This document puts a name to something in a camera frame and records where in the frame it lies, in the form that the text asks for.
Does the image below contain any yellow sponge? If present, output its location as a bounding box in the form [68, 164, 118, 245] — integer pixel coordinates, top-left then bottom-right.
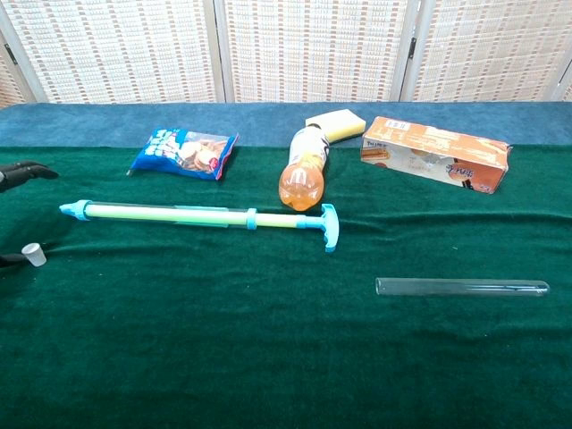
[305, 108, 366, 144]

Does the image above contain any clear glass tube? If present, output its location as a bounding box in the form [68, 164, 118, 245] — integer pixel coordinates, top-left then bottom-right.
[374, 277, 551, 298]

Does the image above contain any blue snack bag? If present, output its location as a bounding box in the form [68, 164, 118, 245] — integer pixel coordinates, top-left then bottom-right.
[128, 128, 240, 181]

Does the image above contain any small white cap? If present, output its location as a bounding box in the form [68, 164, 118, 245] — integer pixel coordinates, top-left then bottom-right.
[21, 242, 47, 268]

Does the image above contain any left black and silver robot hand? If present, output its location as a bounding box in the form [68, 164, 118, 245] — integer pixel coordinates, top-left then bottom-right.
[0, 160, 60, 269]

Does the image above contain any orange drink bottle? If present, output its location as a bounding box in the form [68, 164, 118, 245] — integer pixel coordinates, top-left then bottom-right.
[278, 125, 331, 212]

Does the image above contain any teal plastic hand pump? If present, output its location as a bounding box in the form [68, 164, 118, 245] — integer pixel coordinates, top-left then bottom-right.
[59, 199, 340, 254]

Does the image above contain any woven bamboo screen panel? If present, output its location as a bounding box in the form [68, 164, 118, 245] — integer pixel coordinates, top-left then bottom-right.
[0, 0, 227, 105]
[400, 0, 572, 103]
[214, 0, 424, 104]
[0, 42, 36, 108]
[552, 57, 572, 102]

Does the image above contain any orange cardboard box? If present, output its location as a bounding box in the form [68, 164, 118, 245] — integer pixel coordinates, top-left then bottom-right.
[359, 116, 513, 195]

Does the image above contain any blue table cover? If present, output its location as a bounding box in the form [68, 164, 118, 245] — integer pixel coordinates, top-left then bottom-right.
[0, 101, 572, 151]

